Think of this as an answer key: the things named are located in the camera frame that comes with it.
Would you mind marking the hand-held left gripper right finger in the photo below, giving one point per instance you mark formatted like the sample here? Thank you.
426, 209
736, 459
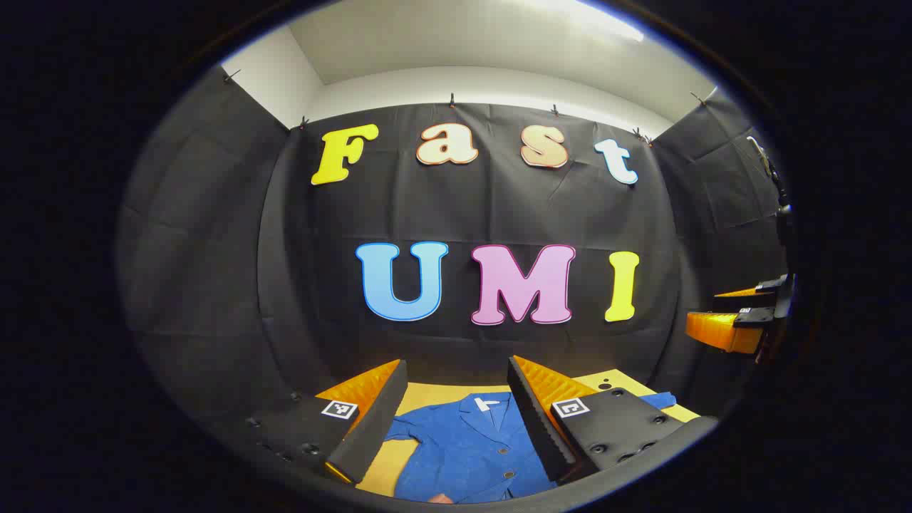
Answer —
534, 420

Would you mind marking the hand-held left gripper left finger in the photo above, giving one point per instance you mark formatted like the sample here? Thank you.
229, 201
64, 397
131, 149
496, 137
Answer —
377, 420

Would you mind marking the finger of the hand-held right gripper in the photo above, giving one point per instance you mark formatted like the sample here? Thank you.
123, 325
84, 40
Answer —
768, 288
752, 318

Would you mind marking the black backdrop cloth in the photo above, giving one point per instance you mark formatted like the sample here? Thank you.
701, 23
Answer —
499, 206

